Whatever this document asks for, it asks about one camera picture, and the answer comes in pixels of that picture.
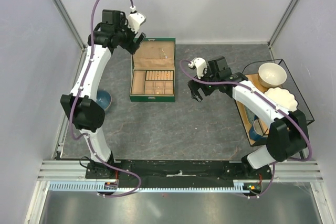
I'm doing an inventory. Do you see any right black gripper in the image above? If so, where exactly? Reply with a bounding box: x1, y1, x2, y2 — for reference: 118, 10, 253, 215
187, 65, 219, 102

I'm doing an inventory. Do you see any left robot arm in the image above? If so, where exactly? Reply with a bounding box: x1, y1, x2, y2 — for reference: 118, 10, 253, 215
60, 9, 146, 178

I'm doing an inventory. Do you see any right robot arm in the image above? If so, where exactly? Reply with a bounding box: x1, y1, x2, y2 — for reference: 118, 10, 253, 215
186, 57, 312, 179

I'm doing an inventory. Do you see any green jewelry box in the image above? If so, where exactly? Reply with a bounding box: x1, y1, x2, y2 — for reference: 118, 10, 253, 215
129, 38, 176, 102

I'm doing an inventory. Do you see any blue ceramic bowl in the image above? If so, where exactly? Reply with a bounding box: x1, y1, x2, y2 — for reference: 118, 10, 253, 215
96, 90, 112, 111

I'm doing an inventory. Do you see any blue mug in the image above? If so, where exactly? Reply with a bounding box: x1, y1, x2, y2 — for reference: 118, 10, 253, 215
248, 119, 268, 141

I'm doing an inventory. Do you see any cream round bowl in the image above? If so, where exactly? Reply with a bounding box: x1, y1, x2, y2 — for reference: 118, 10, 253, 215
258, 62, 287, 88

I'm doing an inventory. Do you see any white scalloped bowl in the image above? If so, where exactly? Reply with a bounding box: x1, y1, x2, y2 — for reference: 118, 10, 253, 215
264, 87, 298, 111

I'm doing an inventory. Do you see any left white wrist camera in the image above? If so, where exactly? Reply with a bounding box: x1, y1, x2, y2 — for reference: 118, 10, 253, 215
127, 12, 146, 34

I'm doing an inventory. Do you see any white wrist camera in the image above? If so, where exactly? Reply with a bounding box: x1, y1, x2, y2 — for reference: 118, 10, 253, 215
188, 57, 208, 79
127, 12, 146, 34

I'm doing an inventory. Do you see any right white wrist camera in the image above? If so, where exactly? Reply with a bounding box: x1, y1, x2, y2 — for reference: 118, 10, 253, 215
188, 57, 208, 79

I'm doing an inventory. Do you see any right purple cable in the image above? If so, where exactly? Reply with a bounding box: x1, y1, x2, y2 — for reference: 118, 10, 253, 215
180, 60, 313, 200

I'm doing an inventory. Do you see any purple cable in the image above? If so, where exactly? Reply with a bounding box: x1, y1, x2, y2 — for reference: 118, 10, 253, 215
180, 60, 313, 200
69, 0, 142, 198

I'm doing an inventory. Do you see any black wire shelf rack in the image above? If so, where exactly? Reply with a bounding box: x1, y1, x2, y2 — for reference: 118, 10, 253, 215
236, 59, 315, 136

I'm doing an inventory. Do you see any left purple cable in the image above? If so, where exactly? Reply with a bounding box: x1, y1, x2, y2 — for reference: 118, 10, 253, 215
69, 0, 142, 198

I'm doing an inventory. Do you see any slotted cable duct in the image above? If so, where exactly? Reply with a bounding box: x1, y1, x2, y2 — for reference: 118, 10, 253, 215
49, 180, 261, 194

